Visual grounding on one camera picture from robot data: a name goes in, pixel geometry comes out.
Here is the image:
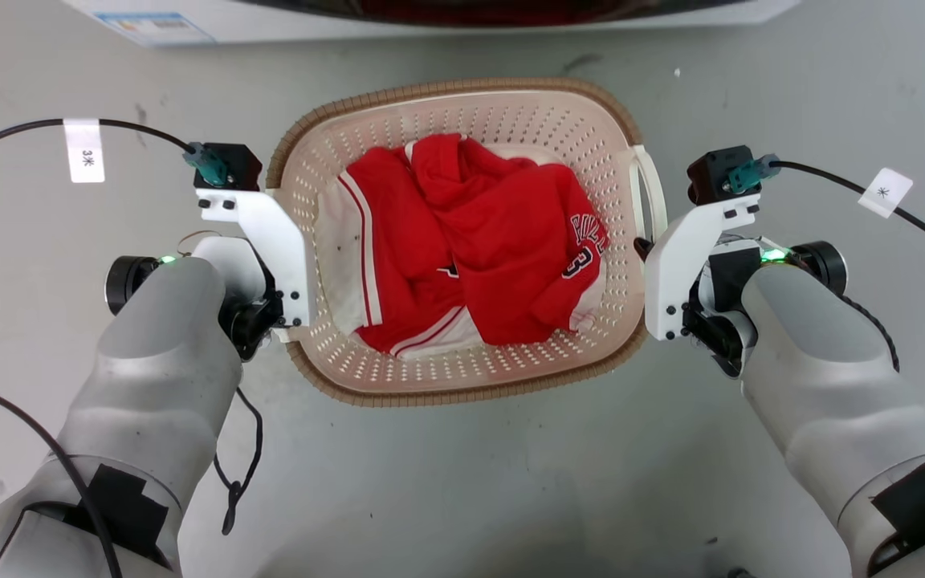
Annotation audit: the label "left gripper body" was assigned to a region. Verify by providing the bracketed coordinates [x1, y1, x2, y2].
[192, 235, 285, 362]

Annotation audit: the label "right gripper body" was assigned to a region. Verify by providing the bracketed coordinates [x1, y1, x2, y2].
[681, 235, 788, 380]

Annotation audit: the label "beige laundry basket brown rim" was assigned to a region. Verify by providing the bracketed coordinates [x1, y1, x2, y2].
[266, 78, 668, 408]

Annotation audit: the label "red basketball jersey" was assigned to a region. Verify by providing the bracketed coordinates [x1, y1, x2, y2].
[410, 133, 609, 347]

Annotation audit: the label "red shorts white stripes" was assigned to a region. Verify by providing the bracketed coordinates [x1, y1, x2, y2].
[340, 147, 481, 358]

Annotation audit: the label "white washing machine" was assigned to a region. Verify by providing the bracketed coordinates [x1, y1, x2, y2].
[61, 0, 802, 47]

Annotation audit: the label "blue white energy label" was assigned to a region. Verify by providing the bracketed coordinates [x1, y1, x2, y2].
[96, 11, 216, 47]

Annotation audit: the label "white right camera bracket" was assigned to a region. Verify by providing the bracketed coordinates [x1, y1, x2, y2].
[644, 193, 761, 342]

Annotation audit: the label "white camera bracket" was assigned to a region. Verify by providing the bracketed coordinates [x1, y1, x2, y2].
[644, 193, 761, 342]
[195, 188, 317, 331]

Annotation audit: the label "white left camera bracket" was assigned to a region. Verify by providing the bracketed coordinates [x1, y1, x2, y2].
[195, 188, 317, 331]

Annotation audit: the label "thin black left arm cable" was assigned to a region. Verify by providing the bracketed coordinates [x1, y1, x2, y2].
[214, 385, 264, 536]

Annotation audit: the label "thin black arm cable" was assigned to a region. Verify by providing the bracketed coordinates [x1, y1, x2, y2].
[836, 293, 901, 374]
[214, 385, 264, 536]

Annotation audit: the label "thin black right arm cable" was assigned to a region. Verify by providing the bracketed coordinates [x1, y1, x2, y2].
[836, 293, 901, 374]

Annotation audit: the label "black right camera cable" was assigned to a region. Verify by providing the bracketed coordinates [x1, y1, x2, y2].
[726, 154, 925, 271]

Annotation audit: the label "black camera cable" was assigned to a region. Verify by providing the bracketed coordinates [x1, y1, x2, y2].
[0, 118, 229, 187]
[726, 154, 925, 271]

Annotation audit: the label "small white cable tag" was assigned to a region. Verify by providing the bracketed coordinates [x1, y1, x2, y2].
[858, 167, 914, 219]

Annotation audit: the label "black left camera cable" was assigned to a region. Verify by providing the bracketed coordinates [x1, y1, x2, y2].
[0, 118, 229, 187]

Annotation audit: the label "white cable tag printed 3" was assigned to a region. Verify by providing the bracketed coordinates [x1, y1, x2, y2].
[63, 119, 106, 184]

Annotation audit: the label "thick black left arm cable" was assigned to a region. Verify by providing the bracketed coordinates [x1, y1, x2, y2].
[0, 361, 123, 578]

